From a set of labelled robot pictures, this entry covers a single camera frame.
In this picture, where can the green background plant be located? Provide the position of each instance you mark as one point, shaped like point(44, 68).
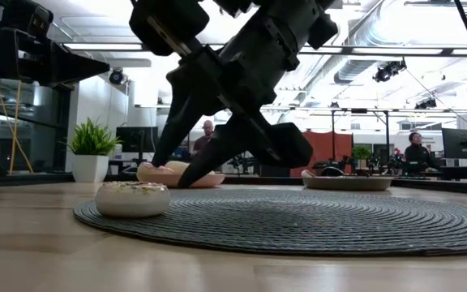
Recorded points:
point(362, 152)

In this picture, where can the orange curtain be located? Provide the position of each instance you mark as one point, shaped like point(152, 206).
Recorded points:
point(331, 146)

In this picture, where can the large pink frosted donut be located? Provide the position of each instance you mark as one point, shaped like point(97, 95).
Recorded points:
point(144, 168)

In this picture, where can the person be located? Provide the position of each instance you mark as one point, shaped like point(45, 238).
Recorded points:
point(418, 156)
point(207, 127)

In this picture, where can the small white sprinkled donut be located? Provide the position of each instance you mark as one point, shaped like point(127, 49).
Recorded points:
point(132, 203)

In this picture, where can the round grey woven placemat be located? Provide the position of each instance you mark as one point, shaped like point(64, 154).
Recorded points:
point(298, 223)

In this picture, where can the round black ceiling camera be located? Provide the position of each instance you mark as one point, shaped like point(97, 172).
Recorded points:
point(116, 76)

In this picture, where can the pink plate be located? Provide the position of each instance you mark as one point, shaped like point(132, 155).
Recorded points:
point(209, 181)

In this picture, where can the black ceiling spotlight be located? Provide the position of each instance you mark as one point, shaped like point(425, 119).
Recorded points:
point(387, 72)

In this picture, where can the green plant in white pot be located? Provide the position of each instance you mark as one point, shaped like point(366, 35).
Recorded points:
point(90, 168)

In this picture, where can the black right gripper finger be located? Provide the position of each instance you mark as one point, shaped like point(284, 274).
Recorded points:
point(176, 113)
point(225, 150)

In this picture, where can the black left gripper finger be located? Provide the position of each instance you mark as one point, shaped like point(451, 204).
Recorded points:
point(75, 75)
point(75, 57)

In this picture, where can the dark grey round pan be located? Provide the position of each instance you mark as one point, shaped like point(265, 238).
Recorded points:
point(347, 183)

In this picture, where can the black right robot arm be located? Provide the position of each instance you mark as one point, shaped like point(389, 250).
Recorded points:
point(318, 30)

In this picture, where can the black computer monitor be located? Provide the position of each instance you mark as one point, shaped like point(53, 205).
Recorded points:
point(136, 140)
point(460, 144)

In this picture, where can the large white glazed donut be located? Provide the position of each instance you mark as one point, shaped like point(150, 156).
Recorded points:
point(178, 166)

